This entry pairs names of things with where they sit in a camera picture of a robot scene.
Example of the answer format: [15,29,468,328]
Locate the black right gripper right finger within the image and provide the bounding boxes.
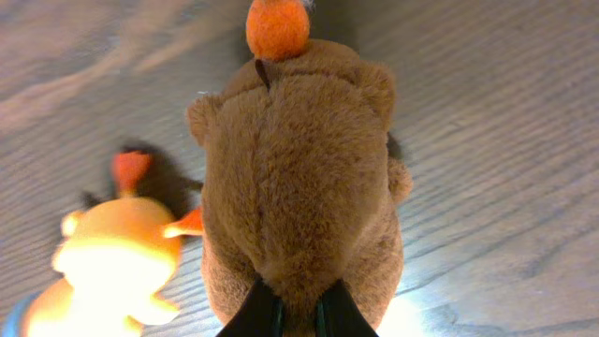
[314,280,378,337]

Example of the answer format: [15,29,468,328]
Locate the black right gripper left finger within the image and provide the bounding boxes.
[217,279,284,337]

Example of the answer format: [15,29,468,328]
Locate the brown plush bear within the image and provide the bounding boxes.
[185,0,414,337]

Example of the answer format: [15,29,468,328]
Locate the orange duck toy blue cap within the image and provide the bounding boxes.
[2,150,204,337]

